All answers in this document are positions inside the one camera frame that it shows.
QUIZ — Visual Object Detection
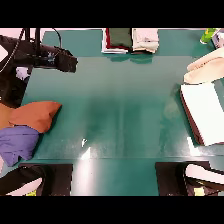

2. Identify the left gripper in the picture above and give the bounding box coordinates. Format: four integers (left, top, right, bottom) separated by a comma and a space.
54, 49, 79, 74

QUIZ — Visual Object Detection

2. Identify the dark green garment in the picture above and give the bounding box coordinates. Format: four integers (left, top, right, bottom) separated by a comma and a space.
108, 28, 133, 51

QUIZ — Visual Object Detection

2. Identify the orange garment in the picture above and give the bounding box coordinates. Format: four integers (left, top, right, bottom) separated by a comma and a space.
8, 100, 63, 134

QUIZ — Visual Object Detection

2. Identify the off-white folded garment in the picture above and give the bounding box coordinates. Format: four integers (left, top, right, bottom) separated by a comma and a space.
131, 28, 161, 54

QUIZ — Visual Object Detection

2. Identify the brown garment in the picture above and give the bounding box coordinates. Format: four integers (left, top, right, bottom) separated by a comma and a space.
0, 102, 15, 130

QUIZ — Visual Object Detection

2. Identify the purple garment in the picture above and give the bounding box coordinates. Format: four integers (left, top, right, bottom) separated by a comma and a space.
0, 125, 41, 167

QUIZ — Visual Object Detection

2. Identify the dark red garment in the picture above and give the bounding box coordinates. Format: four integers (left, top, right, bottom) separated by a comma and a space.
179, 91, 205, 146

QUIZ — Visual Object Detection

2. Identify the green container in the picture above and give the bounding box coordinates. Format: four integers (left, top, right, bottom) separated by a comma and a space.
199, 28, 218, 45

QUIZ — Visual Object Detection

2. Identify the white garment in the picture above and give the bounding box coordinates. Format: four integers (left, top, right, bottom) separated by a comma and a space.
180, 82, 224, 147

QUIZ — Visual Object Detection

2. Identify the black cable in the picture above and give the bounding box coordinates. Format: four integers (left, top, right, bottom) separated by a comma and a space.
51, 28, 63, 49

